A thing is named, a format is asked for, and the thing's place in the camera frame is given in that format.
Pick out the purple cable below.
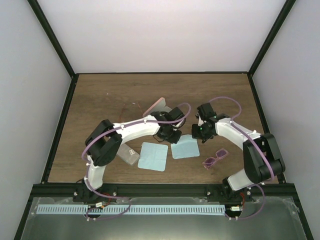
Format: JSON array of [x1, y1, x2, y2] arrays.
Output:
[[81, 102, 193, 222], [208, 96, 276, 222]]

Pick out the pink glasses case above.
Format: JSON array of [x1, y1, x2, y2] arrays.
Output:
[[142, 97, 172, 117]]

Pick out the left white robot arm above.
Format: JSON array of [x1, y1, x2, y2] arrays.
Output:
[[73, 106, 190, 202]]

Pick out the grey glasses case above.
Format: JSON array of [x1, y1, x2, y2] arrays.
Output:
[[116, 143, 140, 166]]

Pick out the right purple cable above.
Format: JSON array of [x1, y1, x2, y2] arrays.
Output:
[[208, 96, 276, 222]]

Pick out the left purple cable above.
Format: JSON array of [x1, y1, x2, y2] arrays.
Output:
[[81, 102, 193, 222]]

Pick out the purple sunglasses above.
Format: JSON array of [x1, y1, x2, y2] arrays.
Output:
[[202, 148, 229, 170]]

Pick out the blue slotted cable duct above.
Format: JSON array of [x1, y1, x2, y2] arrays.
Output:
[[35, 204, 226, 216]]

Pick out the blue cleaning cloth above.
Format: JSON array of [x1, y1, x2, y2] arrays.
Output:
[[171, 134, 200, 160], [137, 142, 168, 172]]

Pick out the orange sunglasses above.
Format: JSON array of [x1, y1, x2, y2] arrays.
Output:
[[117, 101, 144, 123]]

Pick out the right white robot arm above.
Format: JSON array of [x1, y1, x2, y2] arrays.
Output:
[[191, 102, 286, 202]]

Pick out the black aluminium frame rail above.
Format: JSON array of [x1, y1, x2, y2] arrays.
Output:
[[32, 183, 301, 201]]

